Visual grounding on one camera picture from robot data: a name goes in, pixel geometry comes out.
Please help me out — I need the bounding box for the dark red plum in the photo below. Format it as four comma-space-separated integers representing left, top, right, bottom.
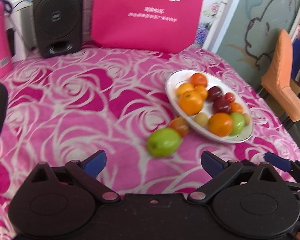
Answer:
207, 86, 223, 102
212, 98, 231, 113

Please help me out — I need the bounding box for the green fruit in plate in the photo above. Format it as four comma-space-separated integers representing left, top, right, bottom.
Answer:
230, 113, 245, 136

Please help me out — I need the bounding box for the tan longan left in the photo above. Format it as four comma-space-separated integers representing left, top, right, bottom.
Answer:
194, 112, 209, 127

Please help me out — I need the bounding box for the tan longan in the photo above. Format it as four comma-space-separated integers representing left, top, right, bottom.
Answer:
194, 112, 209, 127
243, 113, 251, 126

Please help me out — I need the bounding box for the tan longan right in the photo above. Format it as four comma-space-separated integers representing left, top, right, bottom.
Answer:
243, 113, 251, 126

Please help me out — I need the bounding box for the red-orange persimmon on table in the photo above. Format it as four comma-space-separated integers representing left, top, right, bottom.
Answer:
168, 116, 190, 137

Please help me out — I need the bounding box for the green fruit on table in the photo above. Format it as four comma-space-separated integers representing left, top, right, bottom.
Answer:
146, 127, 182, 158

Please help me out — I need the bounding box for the orange right in plate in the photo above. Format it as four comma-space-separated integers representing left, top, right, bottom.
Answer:
229, 102, 244, 114

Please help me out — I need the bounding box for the orange in plate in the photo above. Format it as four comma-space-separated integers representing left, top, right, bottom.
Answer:
229, 102, 244, 114
175, 83, 194, 98

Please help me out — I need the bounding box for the pink rose tablecloth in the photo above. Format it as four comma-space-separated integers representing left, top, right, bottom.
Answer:
0, 43, 300, 239

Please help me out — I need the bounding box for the small red tomato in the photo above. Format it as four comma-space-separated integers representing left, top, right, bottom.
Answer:
224, 92, 236, 103

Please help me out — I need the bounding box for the large front orange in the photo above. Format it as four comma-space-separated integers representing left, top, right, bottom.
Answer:
178, 90, 204, 116

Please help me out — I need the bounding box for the small orange back plate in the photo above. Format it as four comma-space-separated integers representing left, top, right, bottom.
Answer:
194, 85, 208, 101

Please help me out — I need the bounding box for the orange left in plate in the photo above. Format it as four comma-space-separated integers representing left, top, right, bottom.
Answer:
175, 83, 194, 98

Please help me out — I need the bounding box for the orange fabric chair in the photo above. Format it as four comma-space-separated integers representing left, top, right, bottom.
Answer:
261, 29, 300, 122

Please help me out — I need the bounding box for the white round plate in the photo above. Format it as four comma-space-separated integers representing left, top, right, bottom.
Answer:
165, 69, 255, 144

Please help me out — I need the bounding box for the pink tote bag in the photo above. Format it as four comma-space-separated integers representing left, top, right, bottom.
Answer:
91, 0, 203, 53

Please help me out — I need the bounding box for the black speaker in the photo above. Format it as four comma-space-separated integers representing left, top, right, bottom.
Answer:
33, 0, 83, 58

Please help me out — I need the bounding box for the white device box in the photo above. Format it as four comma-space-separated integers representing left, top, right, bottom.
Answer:
4, 0, 37, 63

